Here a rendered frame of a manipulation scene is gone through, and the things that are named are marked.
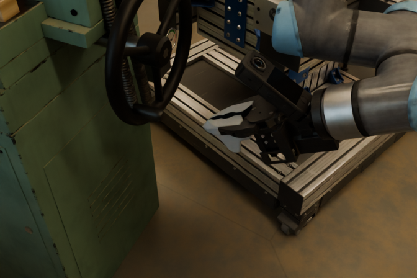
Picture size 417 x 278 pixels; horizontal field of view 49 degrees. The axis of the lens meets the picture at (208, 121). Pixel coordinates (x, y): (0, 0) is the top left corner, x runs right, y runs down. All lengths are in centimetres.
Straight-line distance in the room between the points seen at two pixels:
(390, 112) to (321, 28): 15
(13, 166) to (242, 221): 85
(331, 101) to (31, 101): 54
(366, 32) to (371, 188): 117
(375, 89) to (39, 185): 68
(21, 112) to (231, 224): 90
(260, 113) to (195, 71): 120
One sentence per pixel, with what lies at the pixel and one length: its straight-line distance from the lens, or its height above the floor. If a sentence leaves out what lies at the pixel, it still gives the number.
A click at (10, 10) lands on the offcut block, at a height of 91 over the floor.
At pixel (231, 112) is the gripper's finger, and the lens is 71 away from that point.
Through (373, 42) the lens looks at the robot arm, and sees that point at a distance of 64.
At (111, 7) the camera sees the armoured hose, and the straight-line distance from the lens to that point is 83.
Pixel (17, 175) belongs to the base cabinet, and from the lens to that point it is 98.
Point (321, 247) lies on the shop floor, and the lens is 156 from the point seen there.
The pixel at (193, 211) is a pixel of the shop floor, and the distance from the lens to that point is 160.
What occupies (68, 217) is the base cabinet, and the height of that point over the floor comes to 40.
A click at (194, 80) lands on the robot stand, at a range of 179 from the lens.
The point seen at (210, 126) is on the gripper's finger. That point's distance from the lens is 71.
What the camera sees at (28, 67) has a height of 81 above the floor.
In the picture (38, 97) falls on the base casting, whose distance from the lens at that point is 91.
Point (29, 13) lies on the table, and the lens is 85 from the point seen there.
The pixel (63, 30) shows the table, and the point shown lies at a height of 87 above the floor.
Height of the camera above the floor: 127
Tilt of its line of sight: 41 degrees down
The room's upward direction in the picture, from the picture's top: straight up
